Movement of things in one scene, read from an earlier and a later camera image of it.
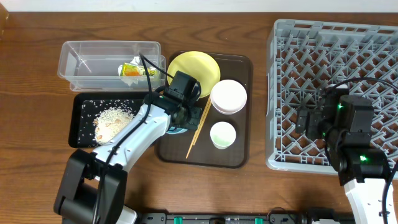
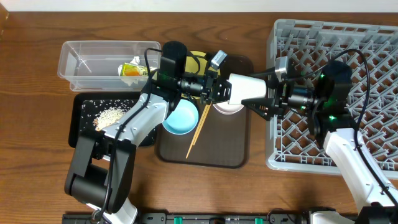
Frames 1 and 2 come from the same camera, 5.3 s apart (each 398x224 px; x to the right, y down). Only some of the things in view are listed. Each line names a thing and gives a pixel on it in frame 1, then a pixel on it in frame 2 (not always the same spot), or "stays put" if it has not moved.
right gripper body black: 318,126 → 282,93
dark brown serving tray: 221,140 stays put
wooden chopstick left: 198,126 stays put
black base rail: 190,218 stays put
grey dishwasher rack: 303,57 stays put
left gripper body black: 193,117 → 210,88
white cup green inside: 222,134 → 244,87
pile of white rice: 109,122 stays put
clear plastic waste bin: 112,66 stays put
